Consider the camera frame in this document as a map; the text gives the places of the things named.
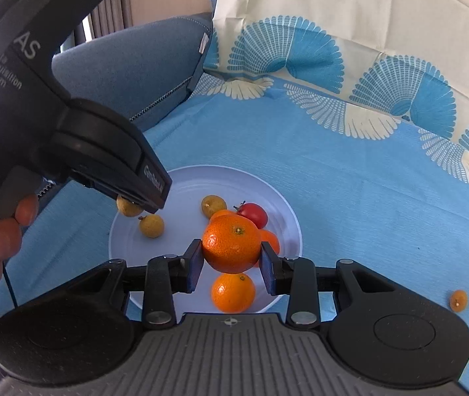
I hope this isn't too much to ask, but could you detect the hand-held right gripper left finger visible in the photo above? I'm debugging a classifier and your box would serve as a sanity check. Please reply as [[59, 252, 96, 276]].
[[71, 238, 203, 331]]

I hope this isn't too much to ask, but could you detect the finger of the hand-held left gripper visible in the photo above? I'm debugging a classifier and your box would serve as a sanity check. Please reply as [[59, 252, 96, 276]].
[[72, 148, 173, 215]]

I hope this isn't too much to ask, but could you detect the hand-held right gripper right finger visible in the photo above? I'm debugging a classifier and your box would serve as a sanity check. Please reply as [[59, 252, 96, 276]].
[[260, 241, 392, 331]]

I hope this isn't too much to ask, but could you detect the orange mandarin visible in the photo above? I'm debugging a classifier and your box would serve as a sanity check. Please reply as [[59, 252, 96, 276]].
[[202, 214, 262, 275], [211, 273, 257, 314], [210, 209, 239, 224], [255, 229, 281, 269]]

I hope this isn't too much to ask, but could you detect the white round plate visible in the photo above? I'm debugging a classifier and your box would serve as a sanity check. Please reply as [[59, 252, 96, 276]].
[[108, 166, 303, 314]]

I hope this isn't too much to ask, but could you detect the tan longan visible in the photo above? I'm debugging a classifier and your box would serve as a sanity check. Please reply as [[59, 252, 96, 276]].
[[201, 195, 228, 219], [138, 214, 166, 239], [116, 195, 144, 217]]

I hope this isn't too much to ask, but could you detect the large red tomato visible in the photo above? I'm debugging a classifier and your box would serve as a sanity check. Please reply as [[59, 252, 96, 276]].
[[234, 201, 268, 230]]

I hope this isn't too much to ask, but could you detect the blue fan-print bed sheet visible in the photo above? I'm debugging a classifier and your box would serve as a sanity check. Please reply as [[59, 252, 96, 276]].
[[0, 0, 469, 339]]

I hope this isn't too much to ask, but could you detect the blue fabric cushion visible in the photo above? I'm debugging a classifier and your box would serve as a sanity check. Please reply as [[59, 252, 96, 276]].
[[51, 12, 214, 131]]

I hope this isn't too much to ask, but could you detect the small orange tomato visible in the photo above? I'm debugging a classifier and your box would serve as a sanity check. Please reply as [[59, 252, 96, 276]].
[[449, 289, 469, 313]]

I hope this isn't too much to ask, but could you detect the black cable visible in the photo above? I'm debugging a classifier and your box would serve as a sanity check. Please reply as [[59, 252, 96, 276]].
[[3, 258, 18, 309]]

